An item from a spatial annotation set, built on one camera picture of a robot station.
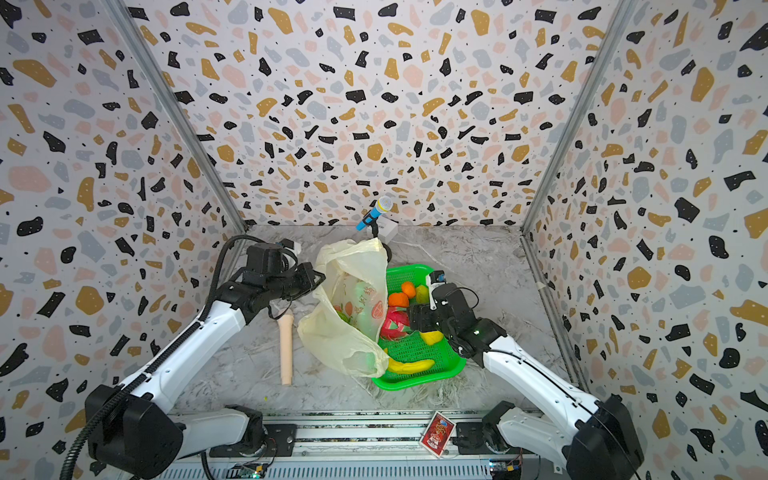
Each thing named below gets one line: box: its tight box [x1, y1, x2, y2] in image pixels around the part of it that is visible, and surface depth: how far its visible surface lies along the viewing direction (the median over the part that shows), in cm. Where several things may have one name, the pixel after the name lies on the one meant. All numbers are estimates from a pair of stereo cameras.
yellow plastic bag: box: [297, 238, 390, 378], surface depth 83 cm
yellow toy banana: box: [387, 358, 435, 374], surface depth 85 cm
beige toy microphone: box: [277, 314, 295, 386], surface depth 88 cm
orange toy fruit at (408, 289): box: [402, 281, 416, 299], surface depth 99 cm
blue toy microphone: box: [356, 196, 393, 232], surface depth 98 cm
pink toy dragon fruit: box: [380, 306, 412, 341], surface depth 87 cm
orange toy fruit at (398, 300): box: [388, 293, 409, 308], surface depth 96 cm
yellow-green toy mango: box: [416, 284, 429, 304], surface depth 99 cm
